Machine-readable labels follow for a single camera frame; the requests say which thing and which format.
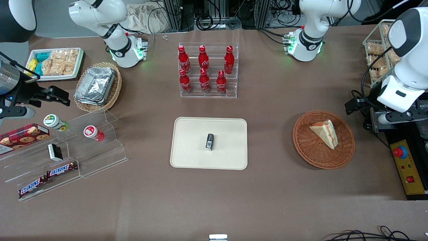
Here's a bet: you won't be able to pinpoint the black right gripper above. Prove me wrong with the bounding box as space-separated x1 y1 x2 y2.
0 71 71 110

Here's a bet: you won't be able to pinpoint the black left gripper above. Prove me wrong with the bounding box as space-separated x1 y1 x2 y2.
345 97 385 115

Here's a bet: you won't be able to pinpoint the triangular sandwich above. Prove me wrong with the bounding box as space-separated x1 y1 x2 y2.
309 119 339 150

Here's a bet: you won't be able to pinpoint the white rectangular snack tray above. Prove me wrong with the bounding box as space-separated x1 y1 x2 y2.
25 48 84 82

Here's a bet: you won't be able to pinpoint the light oval wicker basket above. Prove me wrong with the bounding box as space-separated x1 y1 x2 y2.
74 62 122 113

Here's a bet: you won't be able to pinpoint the brown round wicker basket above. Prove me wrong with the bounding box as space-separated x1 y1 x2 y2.
293 110 355 169

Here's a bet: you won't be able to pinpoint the cream plastic tray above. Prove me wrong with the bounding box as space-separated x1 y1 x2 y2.
170 117 248 170

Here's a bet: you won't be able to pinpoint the green lidded snack cup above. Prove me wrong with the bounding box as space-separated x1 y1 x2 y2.
43 114 70 132

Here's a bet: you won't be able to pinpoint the clear bag of rice crackers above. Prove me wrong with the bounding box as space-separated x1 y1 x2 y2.
59 49 79 76
41 51 64 76

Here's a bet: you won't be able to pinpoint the clear bag of fried snacks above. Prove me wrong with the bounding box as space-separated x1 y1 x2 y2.
367 58 392 82
366 42 386 57

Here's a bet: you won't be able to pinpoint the stacked aluminium foil containers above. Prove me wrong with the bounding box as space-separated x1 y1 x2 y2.
74 67 116 106

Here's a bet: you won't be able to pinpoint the black machine base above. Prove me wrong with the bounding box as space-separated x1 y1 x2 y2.
369 108 428 201

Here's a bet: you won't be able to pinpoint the red lidded snack cup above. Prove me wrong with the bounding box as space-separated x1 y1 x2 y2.
83 125 105 142

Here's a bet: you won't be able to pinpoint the red cookie box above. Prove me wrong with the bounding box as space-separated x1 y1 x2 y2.
0 123 50 155

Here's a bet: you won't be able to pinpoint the black and white small box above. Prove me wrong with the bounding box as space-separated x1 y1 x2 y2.
47 143 63 162

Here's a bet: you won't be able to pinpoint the metal pan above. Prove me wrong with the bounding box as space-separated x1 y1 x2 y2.
415 121 428 140

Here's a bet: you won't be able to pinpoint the snickers chocolate bar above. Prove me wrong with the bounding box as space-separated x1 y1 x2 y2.
18 176 48 197
46 162 79 178

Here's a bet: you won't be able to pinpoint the clear acrylic step stand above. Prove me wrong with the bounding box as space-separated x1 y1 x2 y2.
0 124 84 202
60 110 128 178

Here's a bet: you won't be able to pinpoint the yellow emergency stop box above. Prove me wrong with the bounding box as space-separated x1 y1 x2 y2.
390 140 427 196

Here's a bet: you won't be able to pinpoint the white cloth bag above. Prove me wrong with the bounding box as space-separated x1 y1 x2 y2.
126 3 172 34

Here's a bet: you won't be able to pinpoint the red cola bottle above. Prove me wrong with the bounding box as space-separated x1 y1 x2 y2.
198 45 210 73
224 46 235 75
178 45 191 74
199 68 211 93
216 70 228 94
179 69 192 94

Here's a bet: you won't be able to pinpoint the clear acrylic bottle rack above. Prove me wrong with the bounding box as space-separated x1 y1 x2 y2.
178 42 239 98

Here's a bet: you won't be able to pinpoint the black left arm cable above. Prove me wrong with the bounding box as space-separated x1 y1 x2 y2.
360 46 394 101

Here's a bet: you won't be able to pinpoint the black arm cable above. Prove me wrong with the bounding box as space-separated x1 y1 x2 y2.
360 46 394 101
0 52 41 80

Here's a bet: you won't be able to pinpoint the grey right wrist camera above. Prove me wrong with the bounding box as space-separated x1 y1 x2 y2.
0 105 36 120

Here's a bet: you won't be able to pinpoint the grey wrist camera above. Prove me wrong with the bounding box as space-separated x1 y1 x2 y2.
0 105 36 120
378 110 428 125

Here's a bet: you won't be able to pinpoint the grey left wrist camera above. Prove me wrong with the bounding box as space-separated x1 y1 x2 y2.
378 110 428 125

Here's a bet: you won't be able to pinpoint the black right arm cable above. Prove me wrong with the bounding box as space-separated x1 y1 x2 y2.
0 52 41 80

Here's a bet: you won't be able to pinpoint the white wire basket rack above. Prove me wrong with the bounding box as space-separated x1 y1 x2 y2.
363 19 402 88

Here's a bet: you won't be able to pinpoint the black floor cables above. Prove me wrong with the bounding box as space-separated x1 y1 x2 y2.
324 226 428 241

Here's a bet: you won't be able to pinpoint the aluminium frame post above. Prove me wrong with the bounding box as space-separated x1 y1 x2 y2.
163 0 183 32
254 0 272 29

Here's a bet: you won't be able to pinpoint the coiled black cable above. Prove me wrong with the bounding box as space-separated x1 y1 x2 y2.
195 15 214 31

